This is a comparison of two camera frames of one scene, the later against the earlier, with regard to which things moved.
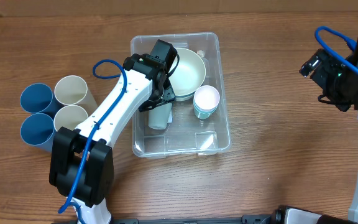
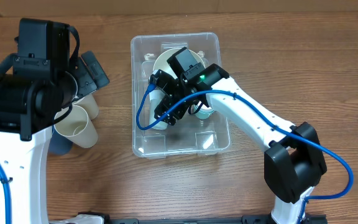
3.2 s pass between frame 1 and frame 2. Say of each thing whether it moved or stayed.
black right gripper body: moved
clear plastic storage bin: stayed
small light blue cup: stayed
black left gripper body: moved
